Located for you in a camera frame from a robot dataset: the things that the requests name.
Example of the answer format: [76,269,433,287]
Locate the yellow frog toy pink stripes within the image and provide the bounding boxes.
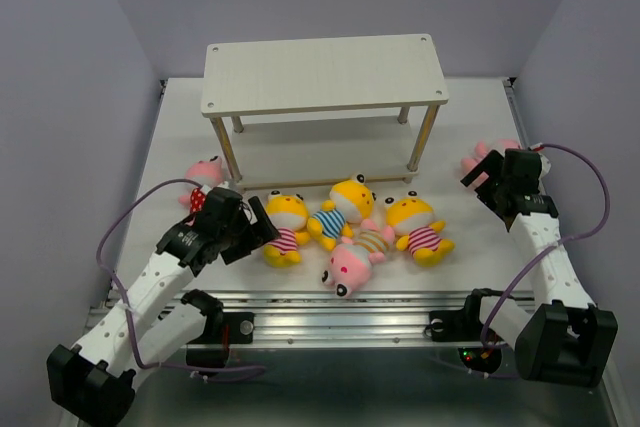
[263,190,310,268]

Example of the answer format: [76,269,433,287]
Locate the yellow frog toy blue stripes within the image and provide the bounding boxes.
[306,172,375,251]

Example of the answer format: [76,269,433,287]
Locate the yellow frog toy red stripes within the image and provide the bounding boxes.
[384,191,455,267]

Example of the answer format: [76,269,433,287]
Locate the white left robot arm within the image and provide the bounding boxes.
[46,186,279,426]

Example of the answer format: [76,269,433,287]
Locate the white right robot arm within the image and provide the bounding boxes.
[460,143,618,387]

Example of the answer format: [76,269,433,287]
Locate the white two-tier shelf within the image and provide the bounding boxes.
[201,33,449,190]

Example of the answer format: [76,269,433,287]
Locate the pink frog toy polka dots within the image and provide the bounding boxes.
[179,156,229,214]

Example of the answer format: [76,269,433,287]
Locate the pink frog toy orange stripes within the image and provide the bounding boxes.
[321,219,395,298]

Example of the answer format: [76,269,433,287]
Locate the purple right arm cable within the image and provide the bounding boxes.
[467,143,612,379]

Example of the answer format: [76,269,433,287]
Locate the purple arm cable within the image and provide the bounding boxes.
[467,143,612,379]
[95,177,267,383]

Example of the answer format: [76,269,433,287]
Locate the aluminium front rail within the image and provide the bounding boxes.
[210,291,467,350]

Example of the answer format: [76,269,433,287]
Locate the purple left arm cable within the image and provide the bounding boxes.
[95,177,267,383]

